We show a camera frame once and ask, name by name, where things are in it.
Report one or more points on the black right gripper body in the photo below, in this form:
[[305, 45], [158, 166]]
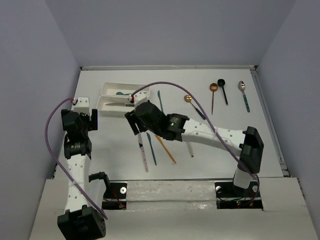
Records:
[[155, 130]]

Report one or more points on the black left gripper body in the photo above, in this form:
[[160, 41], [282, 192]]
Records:
[[84, 118]]

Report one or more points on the steel knife dark marbled handle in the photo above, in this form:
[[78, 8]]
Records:
[[119, 104]]

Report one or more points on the teal plastic spoon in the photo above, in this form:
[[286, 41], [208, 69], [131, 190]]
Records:
[[123, 94]]

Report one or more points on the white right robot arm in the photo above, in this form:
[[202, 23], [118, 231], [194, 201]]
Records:
[[246, 146]]

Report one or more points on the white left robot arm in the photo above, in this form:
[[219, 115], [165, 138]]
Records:
[[82, 218]]

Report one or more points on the blue plastic knife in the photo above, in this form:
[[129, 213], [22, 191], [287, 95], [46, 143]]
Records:
[[151, 148]]

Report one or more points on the orange plastic knife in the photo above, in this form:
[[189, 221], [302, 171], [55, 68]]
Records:
[[165, 148]]

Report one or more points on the white near tray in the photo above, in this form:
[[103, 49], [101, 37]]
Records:
[[112, 111]]

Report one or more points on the teal plastic knife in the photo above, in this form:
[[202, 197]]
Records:
[[160, 100]]

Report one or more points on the beige plastic spoon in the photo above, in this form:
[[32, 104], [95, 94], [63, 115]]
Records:
[[190, 149]]

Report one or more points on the copper spoon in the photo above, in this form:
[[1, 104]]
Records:
[[213, 88]]

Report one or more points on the black spoon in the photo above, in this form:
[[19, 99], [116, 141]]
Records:
[[221, 83]]

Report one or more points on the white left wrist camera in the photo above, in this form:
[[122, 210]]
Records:
[[81, 105]]

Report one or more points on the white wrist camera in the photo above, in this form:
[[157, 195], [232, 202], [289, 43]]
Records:
[[138, 98], [81, 105]]

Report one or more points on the steel knife pink handle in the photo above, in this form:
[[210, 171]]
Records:
[[141, 147]]

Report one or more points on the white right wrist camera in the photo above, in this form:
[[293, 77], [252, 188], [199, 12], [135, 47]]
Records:
[[138, 98]]

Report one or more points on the gold spoon green handle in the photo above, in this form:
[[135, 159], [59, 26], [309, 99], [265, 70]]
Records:
[[188, 99]]

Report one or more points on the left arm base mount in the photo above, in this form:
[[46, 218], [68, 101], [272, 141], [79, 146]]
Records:
[[115, 197]]

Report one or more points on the silver spoon teal handle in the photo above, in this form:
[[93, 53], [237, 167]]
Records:
[[242, 87]]

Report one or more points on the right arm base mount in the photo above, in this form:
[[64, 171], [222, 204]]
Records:
[[229, 196]]

